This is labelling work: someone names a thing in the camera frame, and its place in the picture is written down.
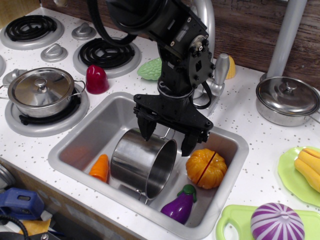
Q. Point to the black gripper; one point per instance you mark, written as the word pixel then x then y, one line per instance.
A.
pixel 178 114

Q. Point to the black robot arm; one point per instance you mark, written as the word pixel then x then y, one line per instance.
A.
pixel 186 62

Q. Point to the silver sink basin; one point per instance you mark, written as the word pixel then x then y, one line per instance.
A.
pixel 100 131

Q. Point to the lidded steel pot left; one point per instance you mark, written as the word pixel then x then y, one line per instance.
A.
pixel 42 92

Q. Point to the orange toy pumpkin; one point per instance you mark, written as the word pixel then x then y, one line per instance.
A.
pixel 206 168

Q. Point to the green toy bitter melon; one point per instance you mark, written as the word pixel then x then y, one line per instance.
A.
pixel 151 70

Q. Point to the purple toy eggplant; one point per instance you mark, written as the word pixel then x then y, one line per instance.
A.
pixel 180 208

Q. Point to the orange toy carrot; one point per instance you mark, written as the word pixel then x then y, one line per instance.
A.
pixel 100 169

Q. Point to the silver toy faucet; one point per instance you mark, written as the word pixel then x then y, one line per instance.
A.
pixel 205 11

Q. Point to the red toy pepper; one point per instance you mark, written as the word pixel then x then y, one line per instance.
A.
pixel 96 80

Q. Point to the yellow toy corn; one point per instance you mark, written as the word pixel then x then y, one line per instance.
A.
pixel 232 69

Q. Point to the front left stove burner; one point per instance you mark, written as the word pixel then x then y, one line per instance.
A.
pixel 52 125

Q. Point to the green cutting board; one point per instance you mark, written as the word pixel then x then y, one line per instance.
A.
pixel 239 216

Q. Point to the lidded steel pan right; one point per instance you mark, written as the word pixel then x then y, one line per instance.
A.
pixel 287 101

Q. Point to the silver stove knob back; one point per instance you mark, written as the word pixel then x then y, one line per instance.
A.
pixel 83 32

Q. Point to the silver stove knob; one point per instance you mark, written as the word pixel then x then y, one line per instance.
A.
pixel 83 32
pixel 9 77
pixel 54 53

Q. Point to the light green plate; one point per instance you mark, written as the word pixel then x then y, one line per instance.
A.
pixel 293 180

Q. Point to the purple striped toy onion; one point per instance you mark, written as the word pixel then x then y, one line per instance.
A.
pixel 276 221

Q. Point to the silver stove knob middle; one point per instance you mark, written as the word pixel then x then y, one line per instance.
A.
pixel 54 53

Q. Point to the yellow toy squash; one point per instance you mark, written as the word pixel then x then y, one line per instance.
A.
pixel 308 164

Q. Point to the blue tool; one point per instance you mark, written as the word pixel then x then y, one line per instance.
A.
pixel 21 204

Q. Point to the yellow cloth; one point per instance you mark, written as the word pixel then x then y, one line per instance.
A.
pixel 35 227

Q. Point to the silver stove knob left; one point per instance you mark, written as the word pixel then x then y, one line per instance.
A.
pixel 9 77

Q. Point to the back left stove burner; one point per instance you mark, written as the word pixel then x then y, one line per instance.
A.
pixel 31 32

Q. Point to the grey vertical pole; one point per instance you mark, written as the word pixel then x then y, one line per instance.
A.
pixel 287 34

